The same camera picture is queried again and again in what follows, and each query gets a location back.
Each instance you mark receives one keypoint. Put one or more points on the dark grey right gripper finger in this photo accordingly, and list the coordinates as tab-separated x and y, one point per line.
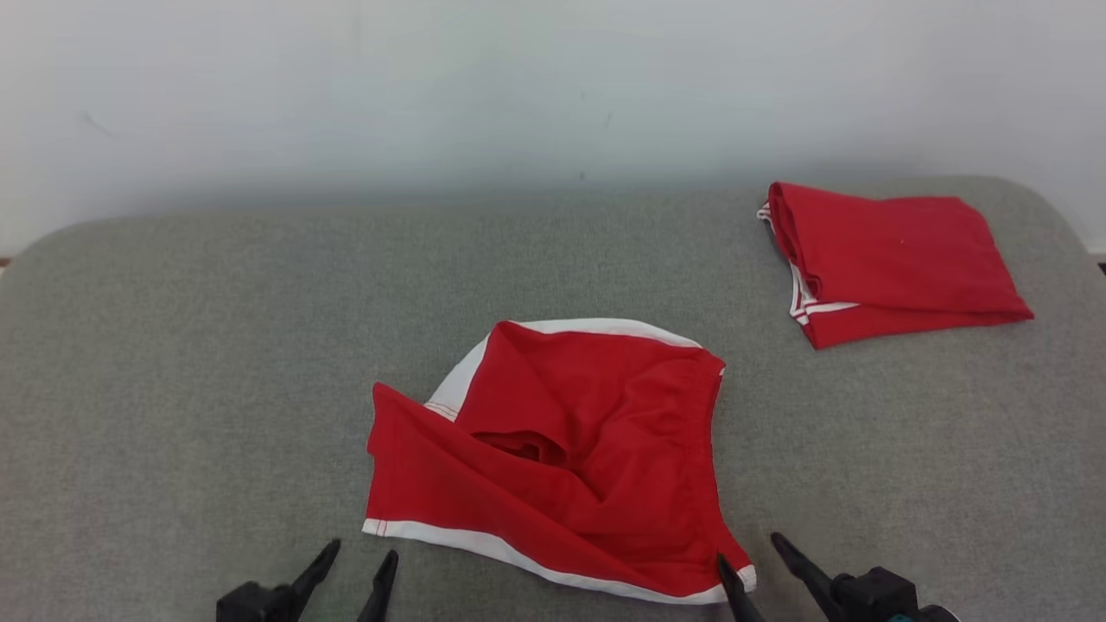
739	596
808	574

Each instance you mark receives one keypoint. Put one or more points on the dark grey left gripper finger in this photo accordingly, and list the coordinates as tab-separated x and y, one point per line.
380	592
313	583

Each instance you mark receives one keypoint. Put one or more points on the red shorts with white trim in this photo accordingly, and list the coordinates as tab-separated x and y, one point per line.
605	406

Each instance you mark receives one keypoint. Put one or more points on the red Bulls basketball jersey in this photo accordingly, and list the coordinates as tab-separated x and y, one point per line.
899	250

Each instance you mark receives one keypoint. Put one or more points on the grey fabric sofa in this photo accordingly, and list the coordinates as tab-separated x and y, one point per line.
216	345

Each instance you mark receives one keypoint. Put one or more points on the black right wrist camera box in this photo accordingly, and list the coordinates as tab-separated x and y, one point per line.
873	596

